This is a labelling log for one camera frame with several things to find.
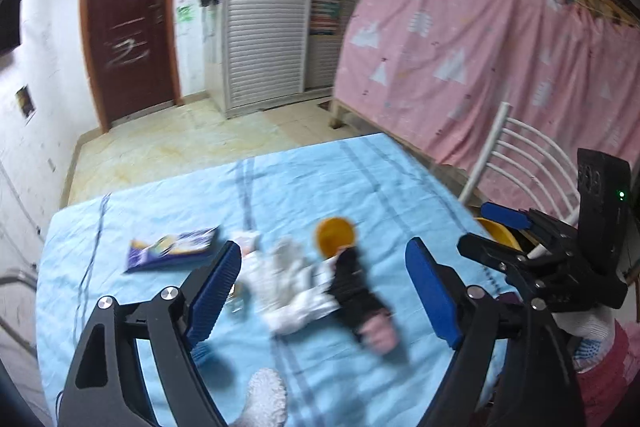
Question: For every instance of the open wall junction box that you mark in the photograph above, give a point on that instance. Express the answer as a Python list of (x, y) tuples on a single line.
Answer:
[(25, 99)]

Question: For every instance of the black pink sock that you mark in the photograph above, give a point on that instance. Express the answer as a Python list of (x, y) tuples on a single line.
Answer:
[(365, 307)]

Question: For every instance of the white metal chair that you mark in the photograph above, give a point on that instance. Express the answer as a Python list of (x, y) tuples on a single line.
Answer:
[(525, 157)]

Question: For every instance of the white knitted sock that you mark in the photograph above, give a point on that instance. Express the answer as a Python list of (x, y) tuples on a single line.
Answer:
[(290, 292)]

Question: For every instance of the white louvered wardrobe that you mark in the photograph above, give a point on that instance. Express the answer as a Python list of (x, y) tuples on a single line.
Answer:
[(270, 7)]

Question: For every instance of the pink printed curtain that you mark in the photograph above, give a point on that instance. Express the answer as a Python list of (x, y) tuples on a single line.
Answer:
[(475, 57)]

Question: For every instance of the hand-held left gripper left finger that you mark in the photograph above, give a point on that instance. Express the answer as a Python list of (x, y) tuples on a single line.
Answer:
[(212, 292)]

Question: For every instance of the white fluffy sock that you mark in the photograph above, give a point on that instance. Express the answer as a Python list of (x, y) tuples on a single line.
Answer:
[(265, 399)]

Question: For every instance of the yellow plastic basin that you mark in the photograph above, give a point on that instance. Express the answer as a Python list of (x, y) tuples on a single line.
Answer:
[(500, 232)]

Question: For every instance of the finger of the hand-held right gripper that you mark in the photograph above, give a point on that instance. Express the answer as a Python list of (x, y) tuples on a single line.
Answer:
[(490, 252), (505, 214)]

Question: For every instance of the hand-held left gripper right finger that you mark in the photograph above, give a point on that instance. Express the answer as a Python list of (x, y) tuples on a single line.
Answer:
[(432, 292)]

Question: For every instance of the colourful grid poster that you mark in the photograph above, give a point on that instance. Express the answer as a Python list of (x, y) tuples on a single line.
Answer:
[(325, 2)]

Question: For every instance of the black wall television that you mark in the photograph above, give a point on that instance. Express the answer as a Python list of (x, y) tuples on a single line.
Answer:
[(7, 27)]

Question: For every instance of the purple snack packet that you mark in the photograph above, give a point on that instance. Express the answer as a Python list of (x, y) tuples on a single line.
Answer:
[(170, 249)]

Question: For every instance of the brown wooden door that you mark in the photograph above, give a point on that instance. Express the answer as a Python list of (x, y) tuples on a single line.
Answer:
[(132, 17)]

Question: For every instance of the orange bowl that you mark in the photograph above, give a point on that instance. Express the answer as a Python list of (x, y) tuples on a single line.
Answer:
[(335, 234)]

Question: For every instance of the light blue tablecloth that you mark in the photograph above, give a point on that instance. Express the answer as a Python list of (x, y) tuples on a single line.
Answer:
[(175, 207)]

